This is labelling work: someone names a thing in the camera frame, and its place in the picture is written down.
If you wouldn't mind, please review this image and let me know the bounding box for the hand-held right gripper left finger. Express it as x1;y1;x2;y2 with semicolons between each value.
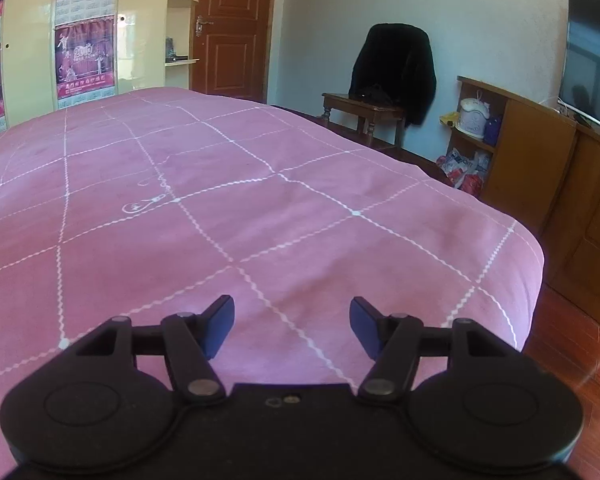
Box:
70;294;237;405

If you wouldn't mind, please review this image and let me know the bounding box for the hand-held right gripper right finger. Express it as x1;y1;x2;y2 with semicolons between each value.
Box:
349;296;523;405

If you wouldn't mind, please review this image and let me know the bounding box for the pink checked bedspread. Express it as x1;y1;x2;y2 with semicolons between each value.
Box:
0;85;546;461

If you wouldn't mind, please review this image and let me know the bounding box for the red white plastic bag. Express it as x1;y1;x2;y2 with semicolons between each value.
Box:
435;148;492;197

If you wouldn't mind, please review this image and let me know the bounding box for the dark wooden chair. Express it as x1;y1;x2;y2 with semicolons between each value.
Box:
321;92;409;155

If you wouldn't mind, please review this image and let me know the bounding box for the dark blue bag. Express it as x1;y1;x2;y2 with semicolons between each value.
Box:
483;116;503;148

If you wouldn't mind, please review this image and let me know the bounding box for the white round appliance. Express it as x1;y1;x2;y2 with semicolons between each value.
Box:
458;90;492;139

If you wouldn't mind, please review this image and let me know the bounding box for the brown wooden cabinet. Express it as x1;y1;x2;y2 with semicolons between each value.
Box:
455;75;600;335

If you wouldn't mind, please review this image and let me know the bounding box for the black jacket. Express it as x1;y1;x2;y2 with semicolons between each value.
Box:
348;23;439;127

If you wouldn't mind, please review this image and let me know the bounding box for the brown wooden door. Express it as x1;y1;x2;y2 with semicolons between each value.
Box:
189;0;279;104

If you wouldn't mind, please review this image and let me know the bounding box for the cream corner shelf unit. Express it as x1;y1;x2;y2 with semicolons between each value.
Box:
164;0;201;92

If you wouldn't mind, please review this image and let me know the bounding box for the cream wardrobe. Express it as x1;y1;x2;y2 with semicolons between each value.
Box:
0;0;201;142

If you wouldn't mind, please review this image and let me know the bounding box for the flat screen television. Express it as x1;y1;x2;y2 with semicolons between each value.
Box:
558;0;600;137

